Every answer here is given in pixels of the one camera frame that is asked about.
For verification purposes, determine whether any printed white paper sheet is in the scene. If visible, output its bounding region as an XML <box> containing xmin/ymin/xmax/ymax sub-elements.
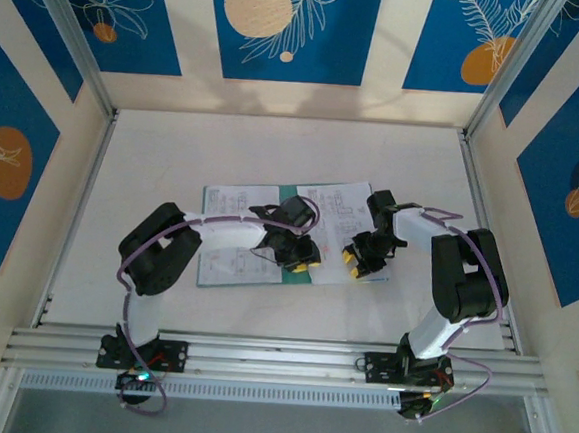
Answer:
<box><xmin>197</xmin><ymin>179</ymin><xmax>292</xmax><ymax>293</ymax></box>
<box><xmin>288</xmin><ymin>176</ymin><xmax>398</xmax><ymax>291</ymax></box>

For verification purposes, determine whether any instruction booklet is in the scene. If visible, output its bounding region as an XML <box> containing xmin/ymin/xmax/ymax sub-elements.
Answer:
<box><xmin>195</xmin><ymin>175</ymin><xmax>323</xmax><ymax>298</ymax></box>

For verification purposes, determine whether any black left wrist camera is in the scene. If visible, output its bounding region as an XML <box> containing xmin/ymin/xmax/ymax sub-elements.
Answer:
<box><xmin>274</xmin><ymin>194</ymin><xmax>313</xmax><ymax>228</ymax></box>

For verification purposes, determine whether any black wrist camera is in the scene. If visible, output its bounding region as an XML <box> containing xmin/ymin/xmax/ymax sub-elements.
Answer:
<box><xmin>366</xmin><ymin>189</ymin><xmax>399</xmax><ymax>219</ymax></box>
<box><xmin>274</xmin><ymin>194</ymin><xmax>313</xmax><ymax>228</ymax></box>

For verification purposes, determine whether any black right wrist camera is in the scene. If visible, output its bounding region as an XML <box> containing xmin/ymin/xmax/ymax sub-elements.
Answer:
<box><xmin>366</xmin><ymin>189</ymin><xmax>399</xmax><ymax>219</ymax></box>

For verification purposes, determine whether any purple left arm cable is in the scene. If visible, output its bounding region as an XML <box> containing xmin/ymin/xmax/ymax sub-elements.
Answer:
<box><xmin>106</xmin><ymin>180</ymin><xmax>325</xmax><ymax>427</ymax></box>

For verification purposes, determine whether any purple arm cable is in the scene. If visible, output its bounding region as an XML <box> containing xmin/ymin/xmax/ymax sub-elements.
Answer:
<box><xmin>106</xmin><ymin>180</ymin><xmax>325</xmax><ymax>427</ymax></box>
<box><xmin>403</xmin><ymin>206</ymin><xmax>516</xmax><ymax>428</ymax></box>

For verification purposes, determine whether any long aluminium base rail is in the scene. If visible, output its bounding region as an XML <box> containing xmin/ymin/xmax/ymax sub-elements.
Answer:
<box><xmin>0</xmin><ymin>311</ymin><xmax>545</xmax><ymax>412</ymax></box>

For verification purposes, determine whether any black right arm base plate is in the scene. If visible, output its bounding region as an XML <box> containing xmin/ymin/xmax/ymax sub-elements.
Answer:
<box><xmin>362</xmin><ymin>349</ymin><xmax>456</xmax><ymax>391</ymax></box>

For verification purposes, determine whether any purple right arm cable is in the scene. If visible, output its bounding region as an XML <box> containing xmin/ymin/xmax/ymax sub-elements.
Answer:
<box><xmin>403</xmin><ymin>206</ymin><xmax>516</xmax><ymax>428</ymax></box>

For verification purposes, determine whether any aluminium side rail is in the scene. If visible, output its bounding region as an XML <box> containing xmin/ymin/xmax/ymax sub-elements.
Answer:
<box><xmin>32</xmin><ymin>104</ymin><xmax>121</xmax><ymax>333</ymax></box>
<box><xmin>442</xmin><ymin>131</ymin><xmax>536</xmax><ymax>355</ymax></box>

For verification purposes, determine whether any slotted grey cable duct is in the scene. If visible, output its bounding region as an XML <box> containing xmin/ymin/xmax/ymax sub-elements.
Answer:
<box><xmin>17</xmin><ymin>359</ymin><xmax>407</xmax><ymax>420</ymax></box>

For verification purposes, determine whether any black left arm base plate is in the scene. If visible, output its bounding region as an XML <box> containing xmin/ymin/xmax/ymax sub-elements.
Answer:
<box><xmin>95</xmin><ymin>332</ymin><xmax>190</xmax><ymax>375</ymax></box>

